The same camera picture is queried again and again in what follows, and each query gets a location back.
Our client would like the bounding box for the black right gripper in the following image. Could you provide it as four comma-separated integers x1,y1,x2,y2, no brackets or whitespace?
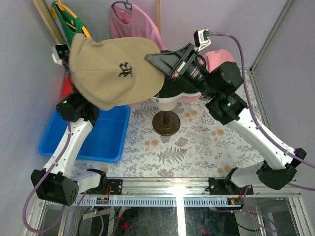
146,42,219,99

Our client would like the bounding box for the green and white baseball cap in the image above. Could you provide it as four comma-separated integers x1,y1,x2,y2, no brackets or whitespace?
155,75,199,98

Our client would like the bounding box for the beige cap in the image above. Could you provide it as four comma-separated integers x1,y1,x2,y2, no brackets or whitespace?
69,33,164,110

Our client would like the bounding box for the dark round mannequin stand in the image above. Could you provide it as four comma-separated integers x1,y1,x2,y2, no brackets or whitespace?
152,111,181,136

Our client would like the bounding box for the blue plastic bin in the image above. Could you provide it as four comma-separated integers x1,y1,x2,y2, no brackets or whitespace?
38,105,130,163

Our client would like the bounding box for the pink bucket hat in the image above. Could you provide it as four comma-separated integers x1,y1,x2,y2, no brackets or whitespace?
203,49,235,72

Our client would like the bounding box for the pink baseball cap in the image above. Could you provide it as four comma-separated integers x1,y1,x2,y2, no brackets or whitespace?
180,93,201,103

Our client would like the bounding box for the beige mannequin head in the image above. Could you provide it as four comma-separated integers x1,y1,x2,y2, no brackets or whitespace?
157,99,179,112

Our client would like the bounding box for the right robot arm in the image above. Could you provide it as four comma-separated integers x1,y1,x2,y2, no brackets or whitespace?
145,43,306,194

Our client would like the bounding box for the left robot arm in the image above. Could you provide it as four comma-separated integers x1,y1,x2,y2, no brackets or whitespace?
31,92,108,206

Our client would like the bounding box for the pink t-shirt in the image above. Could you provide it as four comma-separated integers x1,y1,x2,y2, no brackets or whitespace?
110,4,164,51

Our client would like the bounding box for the blue-grey hanger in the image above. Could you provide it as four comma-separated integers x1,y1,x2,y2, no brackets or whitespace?
112,0,132,10

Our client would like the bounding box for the floral table mat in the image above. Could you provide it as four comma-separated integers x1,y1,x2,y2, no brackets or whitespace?
71,69,274,178

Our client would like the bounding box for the red cloth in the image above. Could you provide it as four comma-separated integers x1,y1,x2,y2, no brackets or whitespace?
61,76,73,99

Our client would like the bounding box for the green tank top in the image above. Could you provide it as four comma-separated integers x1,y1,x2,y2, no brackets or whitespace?
51,1,92,45

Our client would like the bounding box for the yellow hanger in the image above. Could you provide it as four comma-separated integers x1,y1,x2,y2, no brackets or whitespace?
51,0,92,39

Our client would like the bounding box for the wooden clothes rack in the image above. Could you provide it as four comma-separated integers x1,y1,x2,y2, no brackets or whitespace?
33,0,161,44

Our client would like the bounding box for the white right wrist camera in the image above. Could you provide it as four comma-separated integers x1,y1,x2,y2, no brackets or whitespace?
193,29,214,52

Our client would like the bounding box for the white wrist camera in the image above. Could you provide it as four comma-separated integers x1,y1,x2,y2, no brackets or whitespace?
193,29,214,52
52,43,70,65

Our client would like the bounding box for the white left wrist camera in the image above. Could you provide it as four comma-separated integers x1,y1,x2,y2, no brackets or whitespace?
52,43,70,65

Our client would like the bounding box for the aluminium mounting rail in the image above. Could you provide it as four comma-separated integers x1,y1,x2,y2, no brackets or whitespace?
36,177,301,207

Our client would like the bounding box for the aluminium corner post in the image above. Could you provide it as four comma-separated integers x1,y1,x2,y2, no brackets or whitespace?
250,0,296,73

